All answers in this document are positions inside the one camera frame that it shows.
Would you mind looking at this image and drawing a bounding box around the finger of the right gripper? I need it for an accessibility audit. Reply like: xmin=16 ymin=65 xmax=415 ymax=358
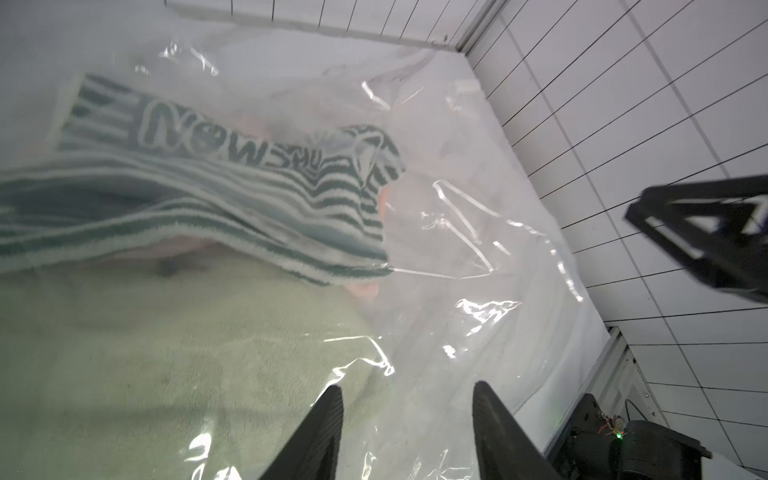
xmin=624 ymin=175 xmax=767 ymax=303

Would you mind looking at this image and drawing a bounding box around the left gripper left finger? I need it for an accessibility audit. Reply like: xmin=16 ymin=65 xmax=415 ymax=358
xmin=260 ymin=385 xmax=344 ymax=480

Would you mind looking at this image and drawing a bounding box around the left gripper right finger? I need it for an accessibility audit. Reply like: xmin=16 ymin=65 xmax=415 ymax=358
xmin=472 ymin=381 xmax=560 ymax=480

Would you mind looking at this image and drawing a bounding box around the pink towel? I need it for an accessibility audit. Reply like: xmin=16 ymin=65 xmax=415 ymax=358
xmin=341 ymin=182 xmax=397 ymax=300

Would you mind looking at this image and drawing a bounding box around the light green towel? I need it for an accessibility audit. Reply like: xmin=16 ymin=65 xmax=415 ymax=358
xmin=1 ymin=251 xmax=394 ymax=479

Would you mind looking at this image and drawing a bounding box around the clear plastic vacuum bag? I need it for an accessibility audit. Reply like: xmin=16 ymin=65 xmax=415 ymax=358
xmin=1 ymin=1 xmax=607 ymax=479

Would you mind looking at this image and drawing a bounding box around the green striped Doraemon towel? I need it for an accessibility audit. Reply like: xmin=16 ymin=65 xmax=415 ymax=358
xmin=1 ymin=74 xmax=405 ymax=285

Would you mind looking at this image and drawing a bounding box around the aluminium mounting rail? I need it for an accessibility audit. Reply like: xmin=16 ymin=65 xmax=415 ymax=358
xmin=544 ymin=326 xmax=650 ymax=457

